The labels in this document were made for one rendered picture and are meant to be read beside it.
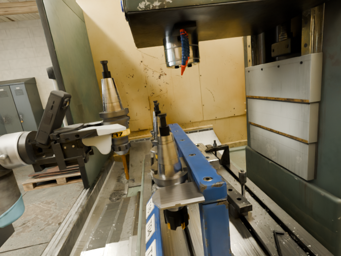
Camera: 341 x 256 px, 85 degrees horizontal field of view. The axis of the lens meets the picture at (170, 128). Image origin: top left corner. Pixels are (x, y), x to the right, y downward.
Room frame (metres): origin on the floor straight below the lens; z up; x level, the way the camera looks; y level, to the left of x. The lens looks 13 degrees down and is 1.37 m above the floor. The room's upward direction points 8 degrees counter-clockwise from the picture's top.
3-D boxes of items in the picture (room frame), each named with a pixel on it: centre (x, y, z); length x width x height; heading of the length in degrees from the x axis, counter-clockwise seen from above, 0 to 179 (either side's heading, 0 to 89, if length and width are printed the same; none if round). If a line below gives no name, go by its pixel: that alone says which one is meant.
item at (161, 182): (0.30, 0.01, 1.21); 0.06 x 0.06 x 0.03
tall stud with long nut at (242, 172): (0.64, -0.25, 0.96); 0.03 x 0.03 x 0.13
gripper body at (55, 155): (0.40, 0.24, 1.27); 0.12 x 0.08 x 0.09; 95
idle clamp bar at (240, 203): (0.65, -0.19, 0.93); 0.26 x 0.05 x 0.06; 10
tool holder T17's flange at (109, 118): (0.41, 0.12, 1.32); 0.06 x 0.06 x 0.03
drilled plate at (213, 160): (0.98, -0.09, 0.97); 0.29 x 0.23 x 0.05; 5
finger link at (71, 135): (0.37, 0.19, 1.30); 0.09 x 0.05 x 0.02; 81
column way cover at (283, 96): (0.94, -0.54, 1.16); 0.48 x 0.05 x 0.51; 5
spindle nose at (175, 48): (0.90, -0.10, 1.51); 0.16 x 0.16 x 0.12
